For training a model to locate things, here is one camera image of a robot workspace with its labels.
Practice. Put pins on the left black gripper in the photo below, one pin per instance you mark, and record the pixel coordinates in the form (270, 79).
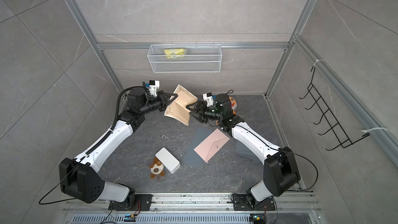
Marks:
(162, 102)

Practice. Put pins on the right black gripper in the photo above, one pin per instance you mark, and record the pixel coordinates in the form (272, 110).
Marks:
(201, 106)

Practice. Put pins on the grey envelope front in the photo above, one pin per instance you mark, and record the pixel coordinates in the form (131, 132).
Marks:
(244, 151)

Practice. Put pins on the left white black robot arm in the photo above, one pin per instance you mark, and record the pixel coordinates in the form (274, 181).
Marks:
(79, 176)

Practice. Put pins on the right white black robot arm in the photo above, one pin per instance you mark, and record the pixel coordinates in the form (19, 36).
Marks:
(280, 170)

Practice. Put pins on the orange shark plush toy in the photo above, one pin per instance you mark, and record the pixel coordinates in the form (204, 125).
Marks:
(233, 103)

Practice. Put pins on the yellow packet in basket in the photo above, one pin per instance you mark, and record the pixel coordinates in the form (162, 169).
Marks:
(174, 53)

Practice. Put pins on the white rectangular box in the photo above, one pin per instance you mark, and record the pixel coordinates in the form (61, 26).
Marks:
(170, 162)

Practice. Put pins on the brown white dog plush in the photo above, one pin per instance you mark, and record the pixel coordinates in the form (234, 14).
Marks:
(157, 168)

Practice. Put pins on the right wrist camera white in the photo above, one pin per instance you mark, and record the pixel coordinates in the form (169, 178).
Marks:
(208, 99)

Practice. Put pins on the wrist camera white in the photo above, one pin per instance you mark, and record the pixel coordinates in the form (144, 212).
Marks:
(208, 99)
(153, 85)

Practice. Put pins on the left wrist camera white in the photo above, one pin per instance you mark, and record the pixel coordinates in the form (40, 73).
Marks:
(153, 85)

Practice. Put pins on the white wire mesh basket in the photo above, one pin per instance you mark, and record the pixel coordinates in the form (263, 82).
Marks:
(200, 59)

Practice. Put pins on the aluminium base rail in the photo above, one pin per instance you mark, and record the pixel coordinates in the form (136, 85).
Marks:
(197, 208)

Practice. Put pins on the black wire hook rack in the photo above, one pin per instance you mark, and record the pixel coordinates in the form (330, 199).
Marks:
(328, 116)

